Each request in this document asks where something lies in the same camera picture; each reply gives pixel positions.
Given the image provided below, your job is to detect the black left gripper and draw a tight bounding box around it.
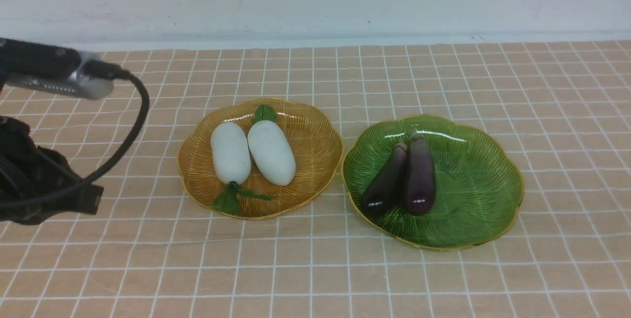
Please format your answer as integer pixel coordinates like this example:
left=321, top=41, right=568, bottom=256
left=0, top=116, right=104, bottom=225

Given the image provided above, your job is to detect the white radish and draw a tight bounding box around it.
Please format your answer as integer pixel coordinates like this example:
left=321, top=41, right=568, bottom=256
left=246, top=104, right=297, bottom=187
left=211, top=122, right=272, bottom=215

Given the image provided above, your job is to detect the purple eggplant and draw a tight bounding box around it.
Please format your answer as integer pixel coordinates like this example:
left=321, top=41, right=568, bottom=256
left=360, top=141, right=408, bottom=220
left=403, top=133, right=437, bottom=216

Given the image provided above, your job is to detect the checkered beige tablecloth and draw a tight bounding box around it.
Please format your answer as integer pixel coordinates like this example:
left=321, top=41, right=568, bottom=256
left=0, top=41, right=631, bottom=318

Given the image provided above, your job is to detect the amber glass plate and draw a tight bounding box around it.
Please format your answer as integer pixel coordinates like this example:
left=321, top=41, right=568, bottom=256
left=176, top=97, right=344, bottom=219

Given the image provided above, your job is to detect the green glass plate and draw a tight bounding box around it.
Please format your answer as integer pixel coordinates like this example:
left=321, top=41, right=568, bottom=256
left=341, top=114, right=525, bottom=251

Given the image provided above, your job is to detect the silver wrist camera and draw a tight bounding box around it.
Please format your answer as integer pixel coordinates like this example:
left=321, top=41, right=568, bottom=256
left=0, top=37, right=124, bottom=100

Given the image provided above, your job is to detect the black camera cable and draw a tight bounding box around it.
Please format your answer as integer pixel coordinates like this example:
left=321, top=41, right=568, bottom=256
left=0, top=60, right=150, bottom=210

